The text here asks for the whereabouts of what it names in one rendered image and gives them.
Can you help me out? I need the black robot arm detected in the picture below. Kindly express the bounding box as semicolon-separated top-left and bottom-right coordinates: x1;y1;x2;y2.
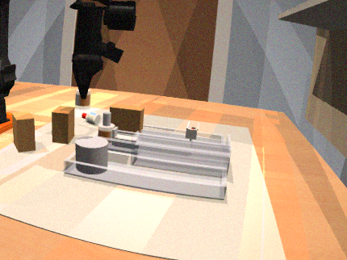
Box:
0;0;136;124

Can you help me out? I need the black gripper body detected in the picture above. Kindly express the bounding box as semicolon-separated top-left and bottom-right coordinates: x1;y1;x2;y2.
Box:
72;28;103;70

